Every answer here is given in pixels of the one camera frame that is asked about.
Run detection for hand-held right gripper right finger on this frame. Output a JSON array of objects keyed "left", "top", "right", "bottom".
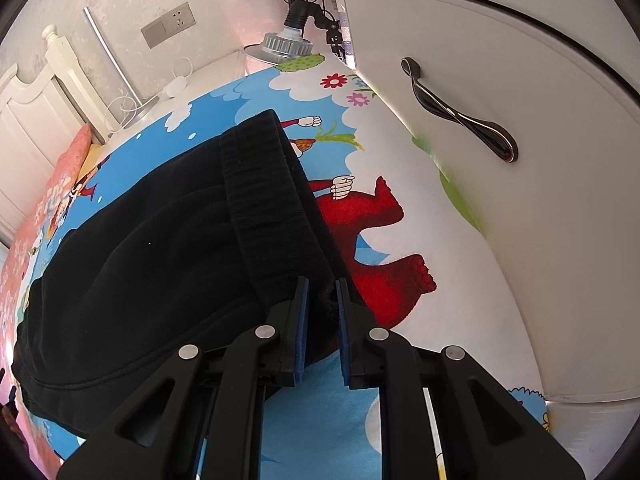
[{"left": 334, "top": 276, "right": 585, "bottom": 480}]

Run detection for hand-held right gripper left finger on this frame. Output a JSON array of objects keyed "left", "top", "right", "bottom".
[{"left": 56, "top": 276, "right": 311, "bottom": 480}]

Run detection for black pants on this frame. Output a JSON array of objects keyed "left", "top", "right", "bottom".
[{"left": 11, "top": 109, "right": 358, "bottom": 441}]

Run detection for cartoon printed blanket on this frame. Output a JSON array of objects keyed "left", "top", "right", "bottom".
[{"left": 20, "top": 52, "right": 551, "bottom": 480}]

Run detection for pink printed bedsheet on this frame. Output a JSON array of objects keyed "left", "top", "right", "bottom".
[{"left": 0, "top": 124, "right": 108, "bottom": 466}]

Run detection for white wardrobe door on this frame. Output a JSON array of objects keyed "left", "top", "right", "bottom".
[{"left": 325, "top": 0, "right": 640, "bottom": 403}]

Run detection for silver desk lamp stand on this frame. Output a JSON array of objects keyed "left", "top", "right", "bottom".
[{"left": 82, "top": 6, "right": 162, "bottom": 132}]

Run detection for white wooden headboard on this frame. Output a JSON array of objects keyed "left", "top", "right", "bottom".
[{"left": 0, "top": 25, "right": 108, "bottom": 246}]

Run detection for dark curved door handle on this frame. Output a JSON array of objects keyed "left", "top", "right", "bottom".
[{"left": 400, "top": 56, "right": 519, "bottom": 163}]

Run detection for white charger with cable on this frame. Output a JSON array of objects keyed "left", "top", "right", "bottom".
[{"left": 164, "top": 57, "right": 197, "bottom": 99}]

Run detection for grey wall socket panel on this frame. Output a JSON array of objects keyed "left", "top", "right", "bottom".
[{"left": 141, "top": 2, "right": 196, "bottom": 49}]

